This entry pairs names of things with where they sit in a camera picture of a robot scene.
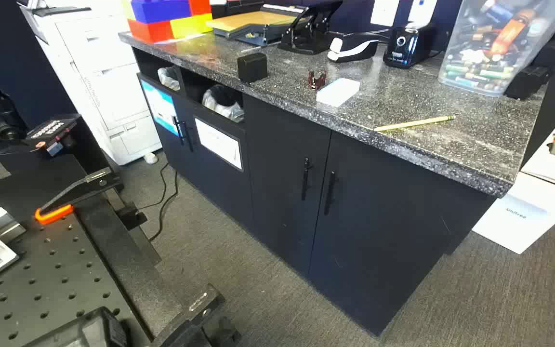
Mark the yellow pencil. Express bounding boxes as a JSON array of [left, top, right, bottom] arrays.
[[373, 115, 456, 133]]

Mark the black electric pencil sharpener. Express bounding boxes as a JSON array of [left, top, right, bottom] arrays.
[[383, 23, 435, 69]]

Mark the black cabinet door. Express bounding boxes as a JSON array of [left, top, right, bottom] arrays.
[[308, 130, 496, 336], [181, 102, 255, 228], [137, 72, 197, 170], [243, 93, 332, 279]]

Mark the white paper sign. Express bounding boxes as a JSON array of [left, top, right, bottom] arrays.
[[194, 118, 244, 171]]

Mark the clear trash bag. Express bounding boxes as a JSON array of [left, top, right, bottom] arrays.
[[201, 84, 246, 123], [157, 66, 182, 92]]

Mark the dark red staple remover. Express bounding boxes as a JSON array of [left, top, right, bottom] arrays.
[[307, 70, 328, 91]]

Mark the white sticky note pad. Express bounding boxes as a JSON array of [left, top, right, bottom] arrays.
[[316, 77, 361, 108]]

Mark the small black box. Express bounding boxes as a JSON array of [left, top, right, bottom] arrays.
[[237, 52, 269, 84]]

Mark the blue and white poster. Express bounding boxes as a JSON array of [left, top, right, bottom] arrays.
[[141, 80, 181, 137]]

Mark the black hole punch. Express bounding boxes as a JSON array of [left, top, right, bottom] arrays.
[[277, 0, 344, 55]]

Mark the yellow toy block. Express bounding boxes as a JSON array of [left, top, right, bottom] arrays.
[[169, 13, 214, 40]]

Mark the red toy block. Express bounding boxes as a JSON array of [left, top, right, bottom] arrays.
[[127, 18, 175, 44]]

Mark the blue toy block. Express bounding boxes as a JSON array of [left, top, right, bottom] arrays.
[[130, 0, 193, 25]]

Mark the white office printer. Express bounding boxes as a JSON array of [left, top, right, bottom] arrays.
[[17, 0, 163, 166]]

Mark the heap of batteries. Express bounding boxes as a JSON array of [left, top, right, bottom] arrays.
[[441, 0, 555, 93]]

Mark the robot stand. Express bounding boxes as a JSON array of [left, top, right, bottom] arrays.
[[0, 150, 240, 347]]

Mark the clear plastic bin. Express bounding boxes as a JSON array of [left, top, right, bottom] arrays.
[[438, 0, 555, 97]]

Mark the black door handle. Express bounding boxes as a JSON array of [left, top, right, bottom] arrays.
[[172, 116, 185, 146], [323, 171, 340, 216], [300, 157, 314, 202], [183, 120, 195, 153]]

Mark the black cable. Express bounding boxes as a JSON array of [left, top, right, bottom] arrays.
[[137, 161, 180, 242]]

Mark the black clamp with orange handle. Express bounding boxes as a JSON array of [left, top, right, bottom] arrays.
[[34, 167, 125, 226]]

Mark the white wall paper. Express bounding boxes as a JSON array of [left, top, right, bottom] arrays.
[[407, 0, 438, 25], [370, 0, 399, 27]]

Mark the camera on mount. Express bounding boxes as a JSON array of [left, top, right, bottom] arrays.
[[0, 44, 83, 157]]

